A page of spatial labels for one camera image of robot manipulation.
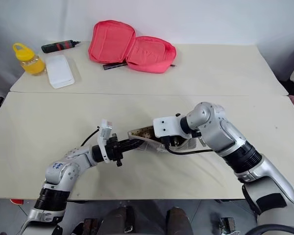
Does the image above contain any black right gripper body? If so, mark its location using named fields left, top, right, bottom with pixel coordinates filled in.
left=164, top=135, right=187, bottom=148

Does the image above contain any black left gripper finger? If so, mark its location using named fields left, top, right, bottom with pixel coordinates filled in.
left=122, top=143, right=146, bottom=152
left=121, top=137, right=152, bottom=147

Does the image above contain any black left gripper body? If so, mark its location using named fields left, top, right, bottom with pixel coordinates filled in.
left=105, top=133, right=125, bottom=168

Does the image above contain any clear bag of brown contents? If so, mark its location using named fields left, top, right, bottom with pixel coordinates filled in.
left=127, top=124, right=197, bottom=154

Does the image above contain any open red fabric pouch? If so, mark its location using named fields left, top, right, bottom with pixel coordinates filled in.
left=88, top=20, right=177, bottom=74

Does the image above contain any dark ruler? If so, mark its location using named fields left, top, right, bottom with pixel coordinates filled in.
left=102, top=61, right=128, bottom=71

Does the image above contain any dark rounded shape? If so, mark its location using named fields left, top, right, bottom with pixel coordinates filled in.
left=165, top=206, right=194, bottom=235

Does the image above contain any white plastic box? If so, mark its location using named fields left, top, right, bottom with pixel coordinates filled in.
left=45, top=54, right=82, bottom=90

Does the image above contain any black and red marker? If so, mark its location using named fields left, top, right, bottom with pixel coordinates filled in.
left=41, top=40, right=82, bottom=54

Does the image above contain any honey jar with yellow lid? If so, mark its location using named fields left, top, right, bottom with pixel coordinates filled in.
left=12, top=43, right=46, bottom=77

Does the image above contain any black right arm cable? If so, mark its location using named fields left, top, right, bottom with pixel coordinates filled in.
left=161, top=136, right=214, bottom=155

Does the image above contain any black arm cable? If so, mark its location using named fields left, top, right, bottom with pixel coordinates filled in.
left=161, top=136, right=214, bottom=155
left=80, top=125, right=100, bottom=148

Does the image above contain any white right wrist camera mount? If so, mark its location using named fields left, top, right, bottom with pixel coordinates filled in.
left=153, top=114, right=190, bottom=139

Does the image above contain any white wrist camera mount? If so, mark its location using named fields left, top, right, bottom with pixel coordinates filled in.
left=153, top=114, right=190, bottom=139
left=97, top=119, right=114, bottom=164

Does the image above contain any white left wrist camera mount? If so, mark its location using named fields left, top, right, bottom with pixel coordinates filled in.
left=97, top=119, right=114, bottom=164

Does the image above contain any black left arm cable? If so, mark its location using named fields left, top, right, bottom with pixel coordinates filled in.
left=80, top=125, right=100, bottom=148

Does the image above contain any black hose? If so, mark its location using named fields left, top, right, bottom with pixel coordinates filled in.
left=249, top=223, right=294, bottom=235

